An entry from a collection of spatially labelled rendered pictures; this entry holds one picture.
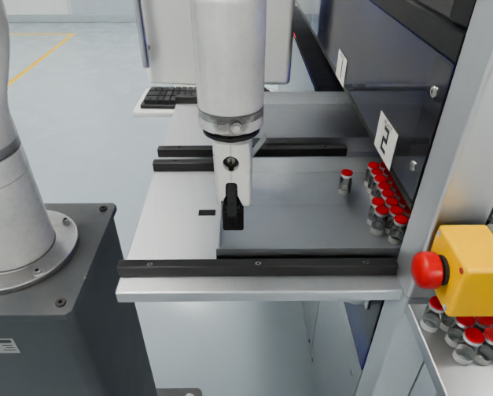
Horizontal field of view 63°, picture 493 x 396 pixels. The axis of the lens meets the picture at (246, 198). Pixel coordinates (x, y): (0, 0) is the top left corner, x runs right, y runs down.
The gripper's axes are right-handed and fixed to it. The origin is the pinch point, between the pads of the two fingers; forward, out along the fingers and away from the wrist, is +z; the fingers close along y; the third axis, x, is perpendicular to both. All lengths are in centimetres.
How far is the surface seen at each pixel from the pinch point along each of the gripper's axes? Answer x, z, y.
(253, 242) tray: -3.2, 4.3, -1.0
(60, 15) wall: 243, 84, 542
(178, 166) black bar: 11.2, 3.4, 20.3
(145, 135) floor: 66, 93, 207
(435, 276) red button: -21.4, -8.0, -19.8
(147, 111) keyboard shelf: 27, 12, 67
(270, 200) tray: -6.4, 4.3, 10.1
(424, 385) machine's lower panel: -32.0, 26.5, -12.5
